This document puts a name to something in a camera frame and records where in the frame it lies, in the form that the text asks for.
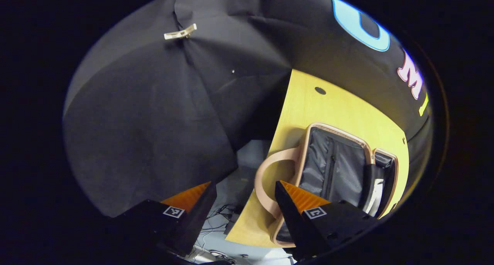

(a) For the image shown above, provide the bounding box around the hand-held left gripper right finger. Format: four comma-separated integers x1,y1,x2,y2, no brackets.
274,180,379,261

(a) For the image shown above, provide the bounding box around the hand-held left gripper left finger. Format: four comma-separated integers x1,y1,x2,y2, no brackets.
111,181,218,258

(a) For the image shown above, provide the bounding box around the pink suitcase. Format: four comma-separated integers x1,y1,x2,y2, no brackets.
254,122,399,248

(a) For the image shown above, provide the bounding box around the white squeeze tube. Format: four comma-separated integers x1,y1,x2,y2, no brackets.
367,179,385,216

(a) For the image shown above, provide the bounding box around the black backdrop cloth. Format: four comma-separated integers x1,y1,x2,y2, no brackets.
63,0,433,218

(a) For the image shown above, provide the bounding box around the pale cloth clip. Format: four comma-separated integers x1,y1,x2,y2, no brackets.
164,23,198,41

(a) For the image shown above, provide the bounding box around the black cable bundle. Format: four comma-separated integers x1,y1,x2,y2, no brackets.
201,205,240,234

